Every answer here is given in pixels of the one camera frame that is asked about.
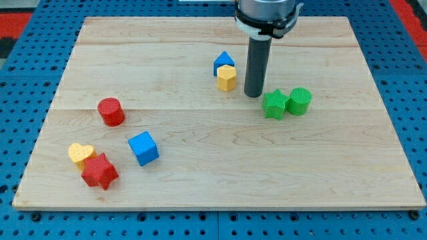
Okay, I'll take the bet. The blue triangle block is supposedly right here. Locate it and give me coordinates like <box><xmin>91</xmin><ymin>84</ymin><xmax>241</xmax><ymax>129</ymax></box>
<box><xmin>213</xmin><ymin>51</ymin><xmax>235</xmax><ymax>77</ymax></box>

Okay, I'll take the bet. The light wooden board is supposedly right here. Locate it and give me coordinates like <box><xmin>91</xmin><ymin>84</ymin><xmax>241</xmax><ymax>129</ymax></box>
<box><xmin>13</xmin><ymin>17</ymin><xmax>426</xmax><ymax>211</ymax></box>

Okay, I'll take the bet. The red star block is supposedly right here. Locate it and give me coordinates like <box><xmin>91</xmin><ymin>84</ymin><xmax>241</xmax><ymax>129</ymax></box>
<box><xmin>81</xmin><ymin>153</ymin><xmax>119</xmax><ymax>191</ymax></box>

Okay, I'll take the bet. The green cylinder block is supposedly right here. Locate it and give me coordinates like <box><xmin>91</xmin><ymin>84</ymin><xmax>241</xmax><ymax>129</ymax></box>
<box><xmin>288</xmin><ymin>87</ymin><xmax>312</xmax><ymax>116</ymax></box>

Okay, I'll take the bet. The blue cube block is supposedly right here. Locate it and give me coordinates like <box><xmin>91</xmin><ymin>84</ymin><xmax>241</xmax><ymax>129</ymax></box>
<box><xmin>128</xmin><ymin>131</ymin><xmax>159</xmax><ymax>166</ymax></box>

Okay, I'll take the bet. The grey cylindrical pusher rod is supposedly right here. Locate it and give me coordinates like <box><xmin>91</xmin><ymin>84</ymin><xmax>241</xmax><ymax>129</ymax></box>
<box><xmin>244</xmin><ymin>38</ymin><xmax>272</xmax><ymax>98</ymax></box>

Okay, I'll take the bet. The yellow hexagon block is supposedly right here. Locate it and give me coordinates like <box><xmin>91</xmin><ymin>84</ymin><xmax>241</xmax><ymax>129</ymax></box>
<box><xmin>217</xmin><ymin>65</ymin><xmax>237</xmax><ymax>92</ymax></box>

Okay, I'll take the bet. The green star block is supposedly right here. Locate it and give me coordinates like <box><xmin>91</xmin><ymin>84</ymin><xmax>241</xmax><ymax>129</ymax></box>
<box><xmin>262</xmin><ymin>89</ymin><xmax>290</xmax><ymax>120</ymax></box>

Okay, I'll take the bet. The yellow heart block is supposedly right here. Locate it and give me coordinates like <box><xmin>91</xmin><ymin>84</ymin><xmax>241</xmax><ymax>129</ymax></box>
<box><xmin>68</xmin><ymin>143</ymin><xmax>97</xmax><ymax>171</ymax></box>

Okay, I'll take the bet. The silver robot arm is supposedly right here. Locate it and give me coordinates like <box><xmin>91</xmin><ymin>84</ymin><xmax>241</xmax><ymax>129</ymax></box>
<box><xmin>235</xmin><ymin>0</ymin><xmax>304</xmax><ymax>98</ymax></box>

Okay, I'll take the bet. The red cylinder block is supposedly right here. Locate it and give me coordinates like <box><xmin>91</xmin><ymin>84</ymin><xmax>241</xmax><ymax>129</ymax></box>
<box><xmin>97</xmin><ymin>97</ymin><xmax>125</xmax><ymax>127</ymax></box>

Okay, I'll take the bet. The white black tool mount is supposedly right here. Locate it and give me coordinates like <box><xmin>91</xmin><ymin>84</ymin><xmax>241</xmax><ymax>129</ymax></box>
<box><xmin>234</xmin><ymin>2</ymin><xmax>304</xmax><ymax>41</ymax></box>

